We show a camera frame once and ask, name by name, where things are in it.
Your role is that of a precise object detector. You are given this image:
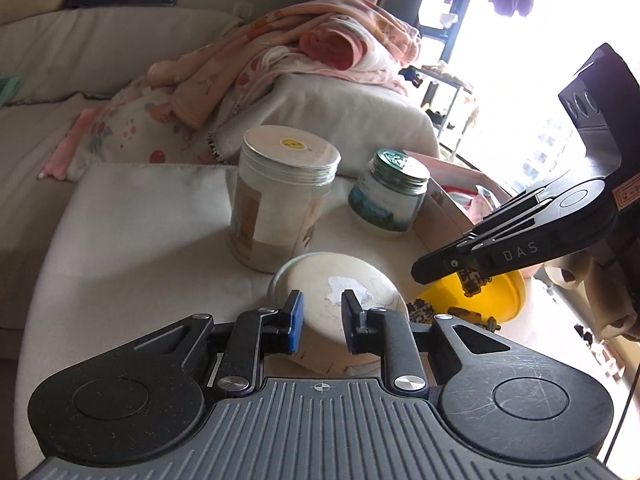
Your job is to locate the metal shoe rack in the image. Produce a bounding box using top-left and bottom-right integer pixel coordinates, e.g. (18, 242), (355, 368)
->
(400, 62), (481, 161)

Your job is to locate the pink white tissue pack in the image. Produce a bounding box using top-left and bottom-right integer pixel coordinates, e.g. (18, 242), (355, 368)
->
(440, 185), (496, 221)

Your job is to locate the yellow plastic bowl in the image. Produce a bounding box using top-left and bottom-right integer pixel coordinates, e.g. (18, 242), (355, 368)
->
(416, 269), (527, 335)

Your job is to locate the white cushion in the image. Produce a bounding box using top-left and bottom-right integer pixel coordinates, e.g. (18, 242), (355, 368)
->
(215, 72), (442, 166)

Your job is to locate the person's right hand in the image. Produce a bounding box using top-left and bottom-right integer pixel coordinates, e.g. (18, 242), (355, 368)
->
(544, 251), (633, 342)

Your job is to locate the large silver lid jar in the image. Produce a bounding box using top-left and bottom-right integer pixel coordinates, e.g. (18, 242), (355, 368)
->
(229, 124), (342, 273)

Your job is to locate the round white tin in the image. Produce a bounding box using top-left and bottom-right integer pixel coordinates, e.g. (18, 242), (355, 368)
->
(267, 251), (412, 376)

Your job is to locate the pink printed blanket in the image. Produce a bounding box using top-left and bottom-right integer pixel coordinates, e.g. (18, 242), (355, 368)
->
(145, 0), (423, 128)

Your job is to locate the pink cardboard box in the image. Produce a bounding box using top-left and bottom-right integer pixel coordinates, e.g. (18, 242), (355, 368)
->
(402, 150), (538, 281)

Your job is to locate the grey sofa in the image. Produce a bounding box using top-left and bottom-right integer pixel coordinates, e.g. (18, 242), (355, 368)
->
(0, 0), (381, 361)

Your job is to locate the white dotted pillow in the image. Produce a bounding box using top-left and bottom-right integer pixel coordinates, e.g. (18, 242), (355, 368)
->
(37, 80), (216, 182)

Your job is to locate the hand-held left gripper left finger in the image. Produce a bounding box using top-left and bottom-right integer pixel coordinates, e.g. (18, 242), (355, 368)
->
(165, 290), (306, 394)

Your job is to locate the teal cloth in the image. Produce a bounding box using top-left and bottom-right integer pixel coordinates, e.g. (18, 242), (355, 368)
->
(0, 76), (22, 107)

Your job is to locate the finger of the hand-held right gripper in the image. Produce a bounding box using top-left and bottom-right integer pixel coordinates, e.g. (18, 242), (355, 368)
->
(411, 170), (576, 286)

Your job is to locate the small green lid jar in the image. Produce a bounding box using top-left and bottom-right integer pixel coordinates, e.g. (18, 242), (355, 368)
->
(347, 147), (432, 235)

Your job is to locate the thin black cable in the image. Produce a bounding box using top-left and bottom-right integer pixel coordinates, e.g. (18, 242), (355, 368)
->
(602, 355), (640, 463)

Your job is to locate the white table cloth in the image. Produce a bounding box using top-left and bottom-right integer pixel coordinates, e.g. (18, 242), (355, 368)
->
(14, 160), (451, 471)

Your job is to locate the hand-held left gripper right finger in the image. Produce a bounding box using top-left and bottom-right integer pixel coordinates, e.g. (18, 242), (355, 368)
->
(341, 289), (507, 392)

